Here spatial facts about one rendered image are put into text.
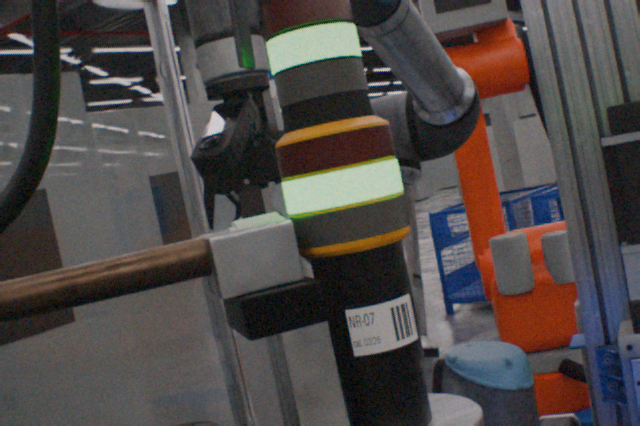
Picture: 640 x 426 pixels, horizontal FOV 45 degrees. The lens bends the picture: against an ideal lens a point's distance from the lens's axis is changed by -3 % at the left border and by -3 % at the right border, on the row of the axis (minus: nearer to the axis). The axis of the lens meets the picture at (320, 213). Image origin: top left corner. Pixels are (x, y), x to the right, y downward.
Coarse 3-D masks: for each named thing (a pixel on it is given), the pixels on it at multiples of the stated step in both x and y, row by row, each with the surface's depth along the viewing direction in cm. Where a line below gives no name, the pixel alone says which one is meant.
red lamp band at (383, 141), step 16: (368, 128) 27; (384, 128) 28; (288, 144) 28; (304, 144) 27; (320, 144) 27; (336, 144) 27; (352, 144) 27; (368, 144) 27; (384, 144) 28; (288, 160) 28; (304, 160) 27; (320, 160) 27; (336, 160) 27; (352, 160) 27; (368, 160) 27; (288, 176) 28
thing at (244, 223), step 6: (258, 216) 28; (264, 216) 28; (270, 216) 28; (276, 216) 28; (282, 216) 29; (234, 222) 28; (240, 222) 28; (246, 222) 28; (252, 222) 28; (258, 222) 28; (264, 222) 28; (270, 222) 28; (228, 228) 28; (234, 228) 28; (240, 228) 28
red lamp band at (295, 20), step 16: (288, 0) 27; (304, 0) 27; (320, 0) 27; (336, 0) 28; (272, 16) 28; (288, 16) 28; (304, 16) 27; (320, 16) 27; (336, 16) 28; (352, 16) 29; (272, 32) 28
